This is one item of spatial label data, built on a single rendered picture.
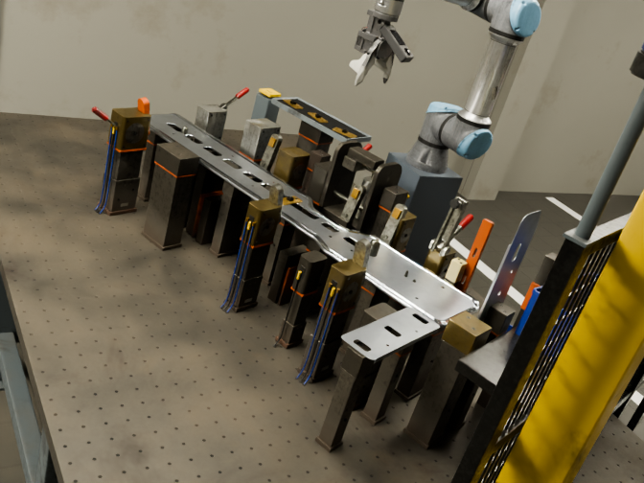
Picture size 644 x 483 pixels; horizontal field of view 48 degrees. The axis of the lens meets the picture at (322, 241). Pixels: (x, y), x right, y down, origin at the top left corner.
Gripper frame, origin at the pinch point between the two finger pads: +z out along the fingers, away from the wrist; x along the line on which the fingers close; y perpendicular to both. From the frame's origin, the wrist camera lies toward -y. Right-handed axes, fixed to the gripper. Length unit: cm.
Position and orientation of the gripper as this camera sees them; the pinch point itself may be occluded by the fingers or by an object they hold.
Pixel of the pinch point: (372, 85)
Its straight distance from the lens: 213.2
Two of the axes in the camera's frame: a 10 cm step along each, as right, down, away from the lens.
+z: -2.5, 8.7, 4.3
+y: -7.5, -4.5, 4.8
